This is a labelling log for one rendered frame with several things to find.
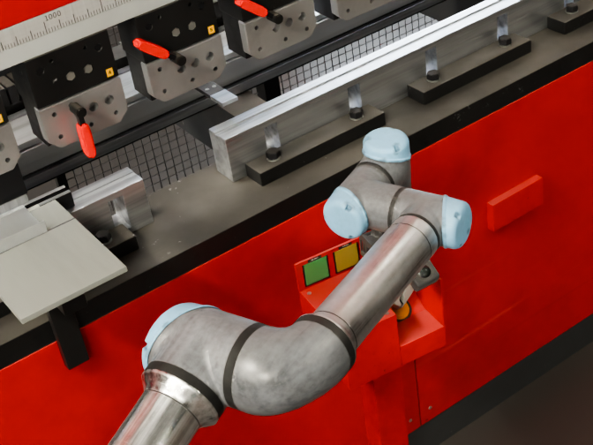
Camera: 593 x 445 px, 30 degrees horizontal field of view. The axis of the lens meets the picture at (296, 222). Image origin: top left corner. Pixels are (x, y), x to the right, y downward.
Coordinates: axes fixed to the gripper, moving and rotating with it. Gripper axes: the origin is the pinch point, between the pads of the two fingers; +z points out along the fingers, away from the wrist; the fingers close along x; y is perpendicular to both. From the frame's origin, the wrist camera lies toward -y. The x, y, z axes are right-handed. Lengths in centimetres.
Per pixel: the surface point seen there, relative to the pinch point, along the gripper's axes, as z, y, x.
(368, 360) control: 1.9, -6.7, 10.9
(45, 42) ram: -52, 34, 42
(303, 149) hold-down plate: -14.5, 33.3, 0.3
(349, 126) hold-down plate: -14.3, 34.7, -10.9
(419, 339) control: 2.5, -6.8, 0.5
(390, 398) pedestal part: 18.8, -3.1, 5.0
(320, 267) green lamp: -7.5, 9.3, 10.4
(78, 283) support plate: -26, 8, 52
